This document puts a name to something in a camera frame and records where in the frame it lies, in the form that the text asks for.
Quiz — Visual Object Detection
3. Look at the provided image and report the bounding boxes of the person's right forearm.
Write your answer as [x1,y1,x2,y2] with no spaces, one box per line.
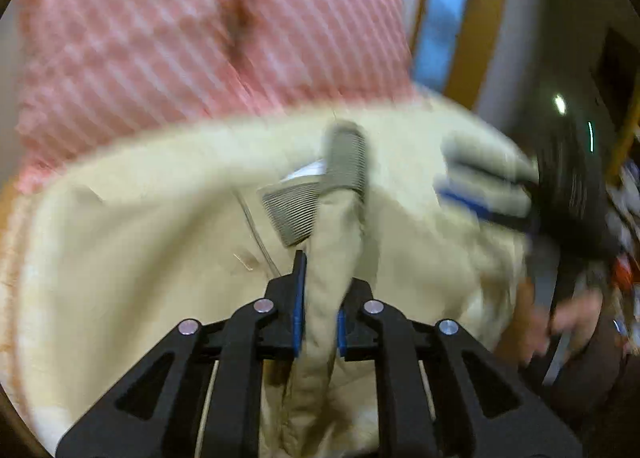
[525,323,640,439]

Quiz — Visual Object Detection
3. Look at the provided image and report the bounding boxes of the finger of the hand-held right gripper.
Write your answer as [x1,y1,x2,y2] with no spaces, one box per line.
[434,177,536,235]
[444,132,540,185]

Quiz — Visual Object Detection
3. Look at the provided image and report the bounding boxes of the person's right hand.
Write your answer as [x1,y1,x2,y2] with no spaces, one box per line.
[517,282,617,370]

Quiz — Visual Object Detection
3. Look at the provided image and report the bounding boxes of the pink striped blanket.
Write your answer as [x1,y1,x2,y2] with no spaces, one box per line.
[14,0,417,195]

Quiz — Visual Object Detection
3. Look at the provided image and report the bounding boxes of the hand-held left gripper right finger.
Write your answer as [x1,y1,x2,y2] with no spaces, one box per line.
[336,278,584,458]

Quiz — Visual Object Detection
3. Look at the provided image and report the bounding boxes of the cream patterned bed sheet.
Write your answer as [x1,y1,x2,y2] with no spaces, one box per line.
[0,178,36,404]

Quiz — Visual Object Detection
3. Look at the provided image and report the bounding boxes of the window with wooden frame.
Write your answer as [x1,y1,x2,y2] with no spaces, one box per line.
[407,0,513,111]

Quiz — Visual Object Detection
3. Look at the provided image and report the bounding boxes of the colourful clutter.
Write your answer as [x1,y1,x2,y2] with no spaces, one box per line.
[602,128,640,344]

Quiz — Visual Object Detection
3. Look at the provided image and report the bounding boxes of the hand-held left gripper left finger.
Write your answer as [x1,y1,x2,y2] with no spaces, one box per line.
[55,250,308,458]

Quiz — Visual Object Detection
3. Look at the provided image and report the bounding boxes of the beige pants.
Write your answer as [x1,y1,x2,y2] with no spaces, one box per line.
[15,98,543,458]

